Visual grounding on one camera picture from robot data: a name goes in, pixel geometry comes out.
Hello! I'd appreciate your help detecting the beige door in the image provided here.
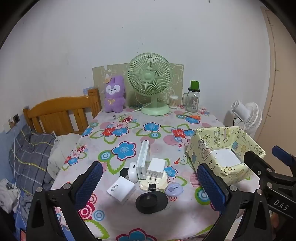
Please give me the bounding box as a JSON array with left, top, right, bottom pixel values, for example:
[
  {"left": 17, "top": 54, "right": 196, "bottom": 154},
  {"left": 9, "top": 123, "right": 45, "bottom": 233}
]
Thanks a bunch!
[{"left": 254, "top": 6, "right": 296, "bottom": 158}]

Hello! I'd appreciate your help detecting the crumpled white cloth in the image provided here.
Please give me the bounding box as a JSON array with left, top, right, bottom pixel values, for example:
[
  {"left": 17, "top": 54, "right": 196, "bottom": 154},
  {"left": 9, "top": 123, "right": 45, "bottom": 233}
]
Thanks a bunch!
[{"left": 0, "top": 178, "right": 21, "bottom": 214}]

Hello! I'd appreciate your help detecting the white fan cable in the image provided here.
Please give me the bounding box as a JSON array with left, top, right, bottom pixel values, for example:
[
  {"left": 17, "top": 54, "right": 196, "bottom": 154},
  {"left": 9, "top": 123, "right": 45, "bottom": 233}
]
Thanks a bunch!
[{"left": 126, "top": 103, "right": 148, "bottom": 113}]

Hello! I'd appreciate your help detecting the wooden chair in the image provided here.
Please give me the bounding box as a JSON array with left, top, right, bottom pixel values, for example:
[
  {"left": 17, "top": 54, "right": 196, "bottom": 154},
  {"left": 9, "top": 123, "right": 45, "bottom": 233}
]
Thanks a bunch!
[{"left": 23, "top": 88, "right": 102, "bottom": 136}]

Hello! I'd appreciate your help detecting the purple plush toy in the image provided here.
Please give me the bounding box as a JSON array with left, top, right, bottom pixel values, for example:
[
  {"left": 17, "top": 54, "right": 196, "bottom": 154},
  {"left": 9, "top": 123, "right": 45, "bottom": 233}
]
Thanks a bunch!
[{"left": 103, "top": 75, "right": 127, "bottom": 113}]

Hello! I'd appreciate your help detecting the white oval case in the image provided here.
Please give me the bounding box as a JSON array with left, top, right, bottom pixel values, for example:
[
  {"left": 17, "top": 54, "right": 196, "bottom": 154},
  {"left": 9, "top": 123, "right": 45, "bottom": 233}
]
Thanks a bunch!
[{"left": 128, "top": 161, "right": 139, "bottom": 181}]

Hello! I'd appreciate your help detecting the glass jar black lid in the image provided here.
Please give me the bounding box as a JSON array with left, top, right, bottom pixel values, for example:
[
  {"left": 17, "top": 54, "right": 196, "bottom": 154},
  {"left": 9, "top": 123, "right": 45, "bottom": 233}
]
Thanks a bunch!
[{"left": 182, "top": 80, "right": 200, "bottom": 112}]

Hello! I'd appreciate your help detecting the grey plaid bedding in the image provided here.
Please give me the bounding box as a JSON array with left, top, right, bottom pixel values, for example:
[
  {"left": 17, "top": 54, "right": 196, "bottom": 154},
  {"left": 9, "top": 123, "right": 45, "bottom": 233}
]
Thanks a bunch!
[{"left": 8, "top": 126, "right": 57, "bottom": 202}]

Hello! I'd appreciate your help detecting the wall socket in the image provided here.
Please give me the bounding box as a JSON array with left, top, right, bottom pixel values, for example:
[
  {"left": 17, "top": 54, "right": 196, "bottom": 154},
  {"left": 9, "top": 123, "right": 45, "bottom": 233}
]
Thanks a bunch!
[{"left": 9, "top": 113, "right": 20, "bottom": 129}]

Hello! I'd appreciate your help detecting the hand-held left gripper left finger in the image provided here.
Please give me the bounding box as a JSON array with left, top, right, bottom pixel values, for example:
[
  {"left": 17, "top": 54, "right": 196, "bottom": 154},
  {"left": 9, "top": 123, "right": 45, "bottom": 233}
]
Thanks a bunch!
[{"left": 26, "top": 161, "right": 103, "bottom": 241}]

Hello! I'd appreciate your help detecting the white standing fan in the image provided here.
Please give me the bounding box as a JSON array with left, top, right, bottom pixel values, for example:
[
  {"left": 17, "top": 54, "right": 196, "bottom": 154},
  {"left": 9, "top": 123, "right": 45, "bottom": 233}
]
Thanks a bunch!
[{"left": 231, "top": 100, "right": 263, "bottom": 137}]

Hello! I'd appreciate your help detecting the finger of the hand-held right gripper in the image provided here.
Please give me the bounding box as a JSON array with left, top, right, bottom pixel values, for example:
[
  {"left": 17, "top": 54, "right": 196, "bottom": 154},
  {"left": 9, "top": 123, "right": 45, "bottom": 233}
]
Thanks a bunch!
[
  {"left": 244, "top": 150, "right": 276, "bottom": 186},
  {"left": 272, "top": 146, "right": 296, "bottom": 177}
]

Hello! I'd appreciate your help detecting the yellow patterned box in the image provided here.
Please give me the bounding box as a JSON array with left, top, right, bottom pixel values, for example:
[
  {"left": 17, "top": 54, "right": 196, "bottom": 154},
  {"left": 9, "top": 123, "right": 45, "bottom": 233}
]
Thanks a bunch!
[{"left": 186, "top": 126, "right": 266, "bottom": 185}]

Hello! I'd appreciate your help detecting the purple round case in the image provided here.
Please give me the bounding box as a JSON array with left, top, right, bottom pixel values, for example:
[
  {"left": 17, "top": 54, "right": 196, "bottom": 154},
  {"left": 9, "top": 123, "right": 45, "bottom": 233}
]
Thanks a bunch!
[{"left": 165, "top": 182, "right": 184, "bottom": 197}]

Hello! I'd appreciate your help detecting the black disc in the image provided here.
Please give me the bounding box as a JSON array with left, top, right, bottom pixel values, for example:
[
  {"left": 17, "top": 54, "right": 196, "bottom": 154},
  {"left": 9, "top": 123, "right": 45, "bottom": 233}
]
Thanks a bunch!
[{"left": 136, "top": 191, "right": 168, "bottom": 214}]

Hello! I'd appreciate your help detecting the green desk fan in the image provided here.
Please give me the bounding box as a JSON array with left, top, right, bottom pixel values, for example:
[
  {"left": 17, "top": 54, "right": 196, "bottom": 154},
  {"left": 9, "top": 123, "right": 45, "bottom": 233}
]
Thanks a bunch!
[{"left": 126, "top": 53, "right": 173, "bottom": 115}]

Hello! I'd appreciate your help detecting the small white plug charger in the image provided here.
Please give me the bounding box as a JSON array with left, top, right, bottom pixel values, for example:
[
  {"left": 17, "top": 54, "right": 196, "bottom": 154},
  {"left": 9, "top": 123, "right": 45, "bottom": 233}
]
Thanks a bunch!
[{"left": 147, "top": 158, "right": 166, "bottom": 182}]

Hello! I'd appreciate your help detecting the large white charger block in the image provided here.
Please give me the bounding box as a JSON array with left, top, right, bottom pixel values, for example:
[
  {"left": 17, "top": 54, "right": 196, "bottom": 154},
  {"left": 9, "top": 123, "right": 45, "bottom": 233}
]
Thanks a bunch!
[{"left": 106, "top": 176, "right": 136, "bottom": 205}]

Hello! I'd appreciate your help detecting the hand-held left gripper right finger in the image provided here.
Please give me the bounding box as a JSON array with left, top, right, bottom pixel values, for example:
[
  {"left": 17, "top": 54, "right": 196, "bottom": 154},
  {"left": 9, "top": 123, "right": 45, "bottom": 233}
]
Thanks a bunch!
[{"left": 196, "top": 163, "right": 272, "bottom": 241}]

